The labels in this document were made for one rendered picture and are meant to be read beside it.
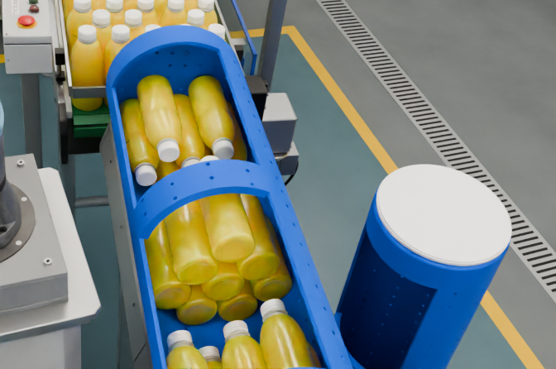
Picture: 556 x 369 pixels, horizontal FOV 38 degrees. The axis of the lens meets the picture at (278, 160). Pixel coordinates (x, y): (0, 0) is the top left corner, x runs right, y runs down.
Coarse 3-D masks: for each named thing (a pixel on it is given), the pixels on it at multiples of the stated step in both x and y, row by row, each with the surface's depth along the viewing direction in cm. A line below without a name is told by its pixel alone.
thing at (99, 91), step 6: (72, 90) 182; (78, 90) 181; (84, 90) 182; (90, 90) 182; (96, 90) 183; (102, 90) 183; (78, 96) 183; (84, 96) 183; (90, 96) 183; (96, 96) 184; (102, 96) 184
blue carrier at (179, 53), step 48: (144, 48) 156; (192, 48) 164; (240, 96) 150; (144, 192) 158; (192, 192) 127; (240, 192) 130; (288, 240) 124; (144, 288) 125; (192, 336) 138; (336, 336) 116
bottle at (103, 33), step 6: (90, 24) 184; (96, 24) 182; (108, 24) 183; (96, 30) 182; (102, 30) 183; (108, 30) 183; (102, 36) 183; (108, 36) 184; (102, 42) 183; (102, 48) 184
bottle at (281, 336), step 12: (276, 312) 125; (264, 324) 123; (276, 324) 121; (288, 324) 121; (264, 336) 121; (276, 336) 120; (288, 336) 119; (300, 336) 120; (264, 348) 120; (276, 348) 118; (288, 348) 118; (300, 348) 118; (264, 360) 120; (276, 360) 117; (288, 360) 116; (300, 360) 117; (312, 360) 118
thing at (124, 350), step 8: (120, 280) 210; (120, 288) 211; (120, 296) 213; (120, 304) 214; (120, 312) 215; (120, 320) 217; (120, 328) 218; (120, 336) 220; (128, 336) 221; (120, 344) 223; (128, 344) 224; (120, 352) 225; (128, 352) 226; (120, 360) 228; (128, 360) 229; (120, 368) 231; (128, 368) 232
